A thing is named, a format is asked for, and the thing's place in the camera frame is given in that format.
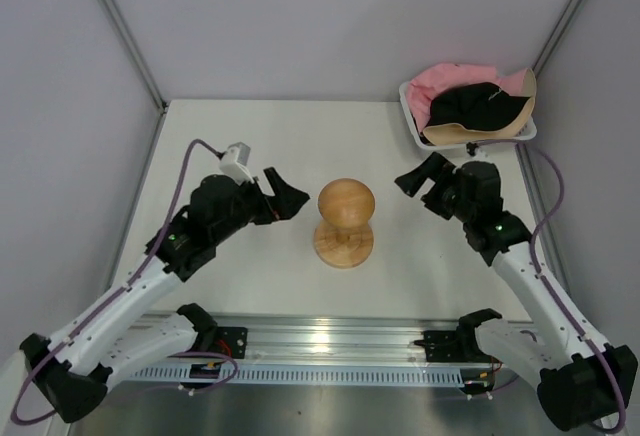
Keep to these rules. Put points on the beige bucket hat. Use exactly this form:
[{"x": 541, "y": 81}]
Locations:
[{"x": 453, "y": 134}]

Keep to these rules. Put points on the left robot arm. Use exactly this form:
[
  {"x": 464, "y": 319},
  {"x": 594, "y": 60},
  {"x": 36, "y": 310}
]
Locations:
[{"x": 170, "y": 259}]

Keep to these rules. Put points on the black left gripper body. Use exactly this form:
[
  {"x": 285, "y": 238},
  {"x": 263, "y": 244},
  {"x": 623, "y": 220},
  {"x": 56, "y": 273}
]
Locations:
[{"x": 250, "y": 206}]

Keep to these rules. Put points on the aluminium corner post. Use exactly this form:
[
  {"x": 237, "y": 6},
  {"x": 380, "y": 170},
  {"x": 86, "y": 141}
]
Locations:
[
  {"x": 128, "y": 42},
  {"x": 557, "y": 34}
]

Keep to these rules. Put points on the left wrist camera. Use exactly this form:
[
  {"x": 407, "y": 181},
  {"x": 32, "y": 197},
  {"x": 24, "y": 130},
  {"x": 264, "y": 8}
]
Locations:
[{"x": 234, "y": 163}]

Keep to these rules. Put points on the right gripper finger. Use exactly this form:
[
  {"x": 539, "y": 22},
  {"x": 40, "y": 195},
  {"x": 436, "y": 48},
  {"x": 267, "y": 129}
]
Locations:
[
  {"x": 436, "y": 192},
  {"x": 432, "y": 167}
]

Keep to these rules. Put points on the white slotted cable duct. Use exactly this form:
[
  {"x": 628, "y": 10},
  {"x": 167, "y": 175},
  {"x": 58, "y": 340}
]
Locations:
[{"x": 438, "y": 377}]

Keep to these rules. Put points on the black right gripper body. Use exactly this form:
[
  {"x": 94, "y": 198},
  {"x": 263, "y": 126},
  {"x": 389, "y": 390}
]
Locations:
[{"x": 450, "y": 203}]

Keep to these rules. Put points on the black bucket hat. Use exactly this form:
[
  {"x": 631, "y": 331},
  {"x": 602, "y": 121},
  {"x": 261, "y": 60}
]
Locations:
[{"x": 481, "y": 107}]

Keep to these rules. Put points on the pink bucket hat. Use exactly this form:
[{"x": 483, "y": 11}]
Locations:
[
  {"x": 429, "y": 84},
  {"x": 513, "y": 83}
]

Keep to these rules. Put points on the left aluminium corner post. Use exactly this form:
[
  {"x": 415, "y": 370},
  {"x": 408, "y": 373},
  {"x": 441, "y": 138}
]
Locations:
[{"x": 128, "y": 42}]

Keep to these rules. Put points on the aluminium mounting rail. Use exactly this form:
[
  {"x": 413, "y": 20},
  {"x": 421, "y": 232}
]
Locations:
[{"x": 330, "y": 341}]

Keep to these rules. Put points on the white plastic basket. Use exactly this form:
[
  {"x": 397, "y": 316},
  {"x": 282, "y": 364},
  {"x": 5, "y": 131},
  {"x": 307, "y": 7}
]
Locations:
[{"x": 527, "y": 133}]

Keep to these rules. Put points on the right aluminium corner post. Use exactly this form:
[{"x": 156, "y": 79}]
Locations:
[{"x": 557, "y": 34}]

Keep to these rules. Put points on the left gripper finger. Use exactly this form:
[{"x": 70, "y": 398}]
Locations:
[
  {"x": 273, "y": 212},
  {"x": 283, "y": 193}
]

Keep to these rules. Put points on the wooden hat stand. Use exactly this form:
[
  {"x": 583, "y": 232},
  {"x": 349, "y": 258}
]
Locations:
[{"x": 344, "y": 239}]

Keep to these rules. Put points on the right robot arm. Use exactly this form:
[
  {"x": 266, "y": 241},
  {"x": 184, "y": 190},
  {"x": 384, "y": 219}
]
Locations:
[{"x": 579, "y": 377}]

